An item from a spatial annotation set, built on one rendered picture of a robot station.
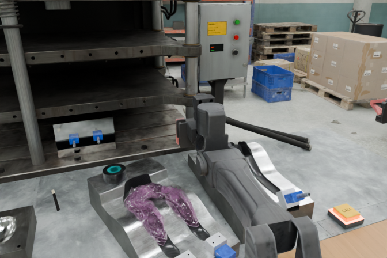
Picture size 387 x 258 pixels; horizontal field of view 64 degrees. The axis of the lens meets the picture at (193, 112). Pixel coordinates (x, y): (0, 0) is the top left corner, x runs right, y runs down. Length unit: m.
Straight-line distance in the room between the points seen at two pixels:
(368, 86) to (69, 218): 4.31
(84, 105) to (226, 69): 0.77
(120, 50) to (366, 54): 3.73
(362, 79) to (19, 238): 4.39
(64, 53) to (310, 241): 1.25
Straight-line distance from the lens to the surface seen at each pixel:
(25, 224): 1.11
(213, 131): 0.62
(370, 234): 1.20
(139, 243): 0.94
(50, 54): 1.47
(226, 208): 1.08
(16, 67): 1.45
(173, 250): 0.94
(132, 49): 1.49
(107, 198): 1.09
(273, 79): 4.65
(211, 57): 1.68
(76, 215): 1.20
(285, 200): 1.05
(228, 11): 1.69
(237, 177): 0.53
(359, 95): 4.83
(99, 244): 1.07
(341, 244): 1.13
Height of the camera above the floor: 1.52
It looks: 21 degrees down
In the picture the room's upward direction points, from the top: straight up
